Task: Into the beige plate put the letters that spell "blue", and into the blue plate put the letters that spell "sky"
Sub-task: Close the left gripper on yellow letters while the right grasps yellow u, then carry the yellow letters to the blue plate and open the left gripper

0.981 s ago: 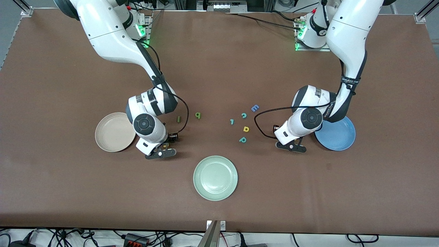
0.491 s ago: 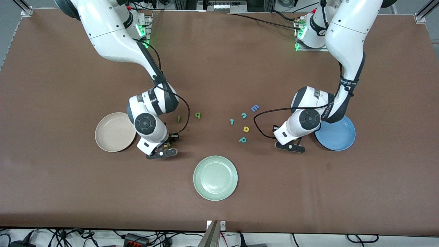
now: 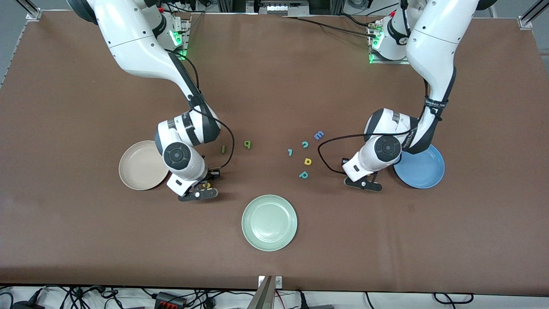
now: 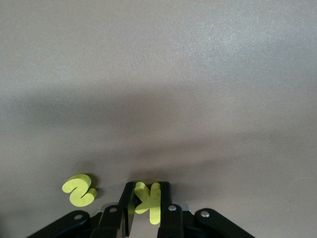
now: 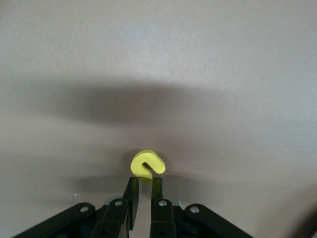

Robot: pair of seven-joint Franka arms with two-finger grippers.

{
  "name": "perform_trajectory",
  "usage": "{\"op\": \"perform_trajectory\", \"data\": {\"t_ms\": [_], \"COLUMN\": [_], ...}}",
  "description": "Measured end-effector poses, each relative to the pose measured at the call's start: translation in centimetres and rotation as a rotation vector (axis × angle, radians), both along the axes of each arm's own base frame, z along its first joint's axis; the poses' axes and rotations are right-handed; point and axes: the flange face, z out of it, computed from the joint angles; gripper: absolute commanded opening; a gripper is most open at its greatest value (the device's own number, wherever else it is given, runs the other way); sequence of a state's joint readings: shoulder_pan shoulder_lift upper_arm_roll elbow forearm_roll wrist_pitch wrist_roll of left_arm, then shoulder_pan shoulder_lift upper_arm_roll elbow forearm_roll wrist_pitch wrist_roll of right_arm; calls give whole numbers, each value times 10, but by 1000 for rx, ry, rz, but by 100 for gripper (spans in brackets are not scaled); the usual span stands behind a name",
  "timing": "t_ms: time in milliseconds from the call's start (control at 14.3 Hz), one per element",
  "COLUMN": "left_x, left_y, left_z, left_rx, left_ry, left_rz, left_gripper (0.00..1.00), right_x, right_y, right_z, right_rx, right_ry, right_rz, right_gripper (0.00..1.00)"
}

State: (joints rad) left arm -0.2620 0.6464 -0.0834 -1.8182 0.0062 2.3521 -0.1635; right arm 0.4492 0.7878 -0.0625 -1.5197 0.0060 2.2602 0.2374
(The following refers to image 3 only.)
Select beige brown plate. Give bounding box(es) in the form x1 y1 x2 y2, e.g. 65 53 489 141
118 140 171 191

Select blue plate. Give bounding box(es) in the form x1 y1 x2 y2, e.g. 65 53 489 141
394 144 445 189

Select pale green plate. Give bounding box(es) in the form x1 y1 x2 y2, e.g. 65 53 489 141
241 194 298 252

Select black orange power connector box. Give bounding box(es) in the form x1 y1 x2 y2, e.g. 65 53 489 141
154 291 187 309

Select grey metal control box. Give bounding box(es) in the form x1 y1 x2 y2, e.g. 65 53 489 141
247 0 309 17

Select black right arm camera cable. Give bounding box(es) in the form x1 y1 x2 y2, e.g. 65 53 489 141
165 48 235 170

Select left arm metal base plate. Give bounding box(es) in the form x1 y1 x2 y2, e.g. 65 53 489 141
369 17 410 66

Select grey metal camera mount bar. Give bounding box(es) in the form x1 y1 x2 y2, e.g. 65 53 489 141
247 276 284 309

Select long black table cable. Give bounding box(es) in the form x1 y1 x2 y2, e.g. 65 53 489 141
284 14 379 38

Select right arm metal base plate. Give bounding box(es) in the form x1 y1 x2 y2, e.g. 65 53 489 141
172 17 192 60

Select aluminium frame corner bracket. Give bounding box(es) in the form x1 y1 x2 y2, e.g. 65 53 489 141
17 0 43 21
518 0 542 30

